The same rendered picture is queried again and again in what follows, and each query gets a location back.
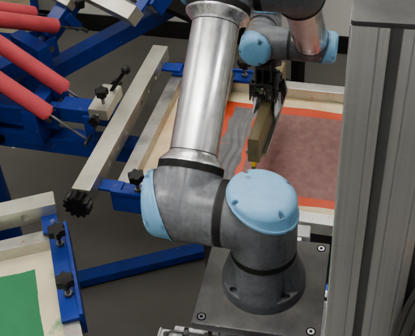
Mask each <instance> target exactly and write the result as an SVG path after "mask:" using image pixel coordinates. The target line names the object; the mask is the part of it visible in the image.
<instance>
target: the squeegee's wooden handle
mask: <svg viewBox="0 0 415 336"><path fill-rule="evenodd" d="M275 68H276V69H280V72H281V73H283V76H282V78H283V79H285V82H286V63H285V62H282V64H281V66H278V67H275ZM273 105H274V101H273V102H272V103H267V102H266V99H265V100H262V102H261V104H260V107H259V110H258V113H257V115H256V118H255V120H254V123H253V126H252V129H251V131H250V135H249V136H248V140H247V147H248V161H250V162H256V163H259V162H260V158H261V156H262V150H263V147H264V144H265V142H266V138H267V136H268V132H269V130H270V126H271V124H272V120H273V111H274V108H273Z"/></svg>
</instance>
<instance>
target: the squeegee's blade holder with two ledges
mask: <svg viewBox="0 0 415 336"><path fill-rule="evenodd" d="M287 93H288V87H287V92H286V96H287ZM286 96H285V98H284V102H285V99H286ZM284 102H283V104H282V108H283V105H284ZM282 108H281V110H280V113H279V115H278V117H277V118H276V119H274V118H273V120H272V124H271V126H270V130H269V132H268V136H267V138H266V142H265V144H264V147H263V150H262V156H267V154H268V150H269V148H270V144H271V142H272V138H273V136H274V132H275V129H276V126H277V123H278V120H279V117H280V114H281V111H282Z"/></svg>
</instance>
